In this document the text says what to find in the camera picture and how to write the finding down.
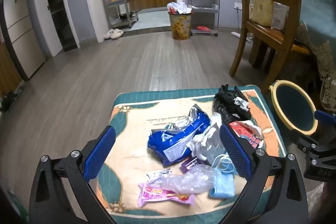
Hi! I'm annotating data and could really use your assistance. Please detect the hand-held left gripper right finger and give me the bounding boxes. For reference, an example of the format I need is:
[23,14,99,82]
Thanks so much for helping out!
[219,124,309,224]

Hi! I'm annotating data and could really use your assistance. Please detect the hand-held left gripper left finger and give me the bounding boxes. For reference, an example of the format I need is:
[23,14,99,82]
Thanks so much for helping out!
[28,125,117,224]

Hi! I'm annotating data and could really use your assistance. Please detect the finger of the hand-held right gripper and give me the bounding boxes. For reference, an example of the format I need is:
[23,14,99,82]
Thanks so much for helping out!
[297,109,336,159]

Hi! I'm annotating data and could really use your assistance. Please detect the red packet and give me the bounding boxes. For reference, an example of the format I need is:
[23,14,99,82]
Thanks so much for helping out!
[228,120,264,148]

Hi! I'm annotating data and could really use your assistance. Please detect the yellow rimmed bin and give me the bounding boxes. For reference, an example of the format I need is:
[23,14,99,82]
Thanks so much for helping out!
[269,80,319,136]

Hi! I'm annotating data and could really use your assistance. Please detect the blue face mask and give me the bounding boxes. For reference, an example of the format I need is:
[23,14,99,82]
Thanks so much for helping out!
[209,153,238,198]

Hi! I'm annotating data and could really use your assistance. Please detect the white towel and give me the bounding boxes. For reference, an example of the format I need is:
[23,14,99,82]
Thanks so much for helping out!
[209,112,223,127]

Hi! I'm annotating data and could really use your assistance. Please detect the black plastic bag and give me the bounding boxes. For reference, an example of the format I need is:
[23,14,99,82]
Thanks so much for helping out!
[213,84,252,122]

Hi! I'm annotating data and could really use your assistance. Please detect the silver foil wrapper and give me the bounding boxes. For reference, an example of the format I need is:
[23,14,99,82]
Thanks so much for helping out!
[234,97,249,111]

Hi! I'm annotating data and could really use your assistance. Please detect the clear plastic wrap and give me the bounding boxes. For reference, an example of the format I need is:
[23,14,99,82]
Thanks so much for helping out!
[147,164,219,194]

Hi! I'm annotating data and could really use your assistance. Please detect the purple bottle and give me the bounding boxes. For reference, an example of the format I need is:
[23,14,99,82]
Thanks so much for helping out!
[181,157,201,170]

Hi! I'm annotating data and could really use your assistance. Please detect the blue snack bag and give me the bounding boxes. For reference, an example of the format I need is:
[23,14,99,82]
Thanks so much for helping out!
[147,105,212,168]

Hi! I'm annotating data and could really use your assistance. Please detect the pink wrapper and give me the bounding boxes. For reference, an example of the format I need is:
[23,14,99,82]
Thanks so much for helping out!
[138,182,196,207]

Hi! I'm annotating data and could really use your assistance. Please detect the teal and beige quilted mat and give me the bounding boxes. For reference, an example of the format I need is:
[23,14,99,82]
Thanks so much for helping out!
[101,85,288,218]

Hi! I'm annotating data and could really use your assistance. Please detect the table with teal tablecloth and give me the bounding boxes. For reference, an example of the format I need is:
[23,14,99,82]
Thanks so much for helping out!
[297,0,336,111]

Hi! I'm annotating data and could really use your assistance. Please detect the white paper bag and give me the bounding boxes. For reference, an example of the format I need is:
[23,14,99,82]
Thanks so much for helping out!
[272,2,288,29]

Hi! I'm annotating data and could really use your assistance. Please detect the brown paper bag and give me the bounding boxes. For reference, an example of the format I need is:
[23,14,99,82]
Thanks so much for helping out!
[248,0,276,26]

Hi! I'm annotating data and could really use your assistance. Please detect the floral waste bin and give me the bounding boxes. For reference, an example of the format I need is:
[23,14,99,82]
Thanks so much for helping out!
[168,11,193,40]

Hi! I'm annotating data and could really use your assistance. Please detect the white cabinet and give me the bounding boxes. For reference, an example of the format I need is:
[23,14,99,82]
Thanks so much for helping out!
[3,0,46,79]

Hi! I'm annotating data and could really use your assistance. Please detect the heap of crumpled white paper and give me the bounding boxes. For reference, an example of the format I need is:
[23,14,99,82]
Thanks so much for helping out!
[167,2,194,15]

